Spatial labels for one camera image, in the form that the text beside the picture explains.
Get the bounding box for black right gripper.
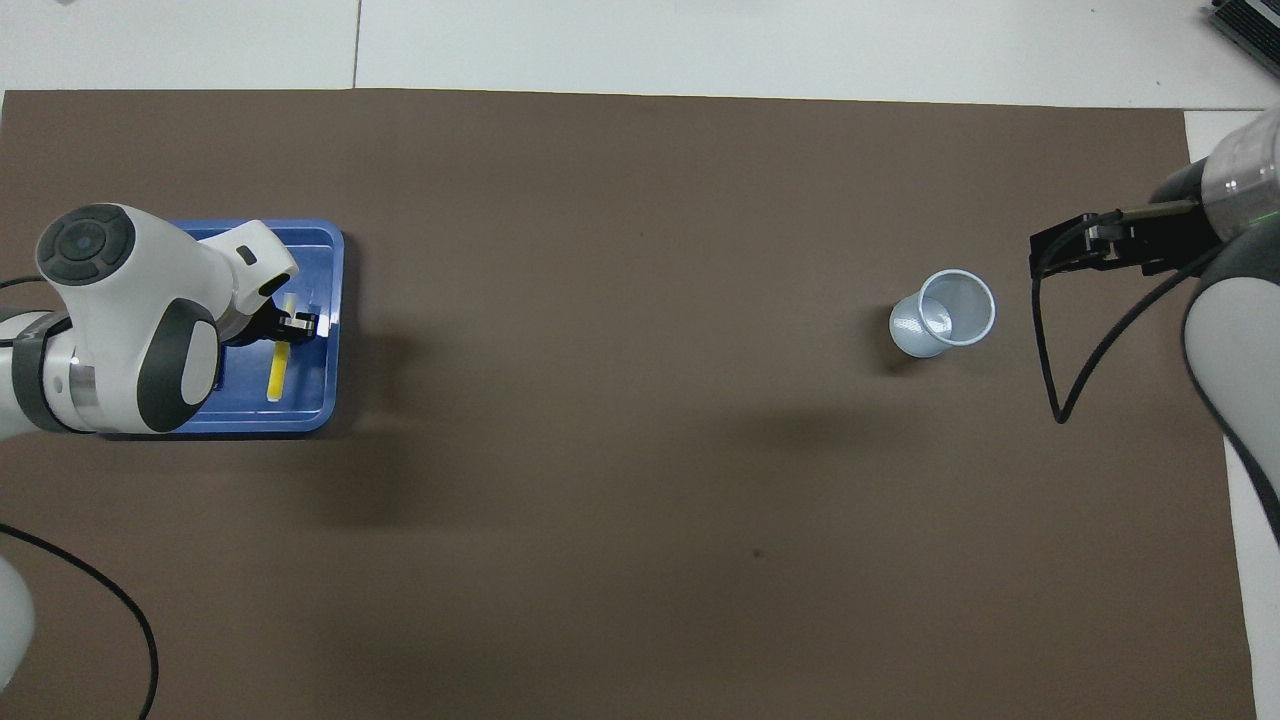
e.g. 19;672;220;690
1030;160;1226;280

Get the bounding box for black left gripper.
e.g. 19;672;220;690
222;298;321;351

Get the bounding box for blue plastic tray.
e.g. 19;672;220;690
98;219;346;438

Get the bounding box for translucent plastic cup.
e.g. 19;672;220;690
890;268;998;358

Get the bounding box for grey ribbed device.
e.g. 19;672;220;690
1208;0;1280;53

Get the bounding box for brown table mat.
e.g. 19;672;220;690
0;88;1259;720

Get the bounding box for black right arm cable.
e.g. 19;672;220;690
1032;200;1229;426

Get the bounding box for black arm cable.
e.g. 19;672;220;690
1032;200;1229;426
0;275;160;720

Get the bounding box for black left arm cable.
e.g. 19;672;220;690
0;275;160;720

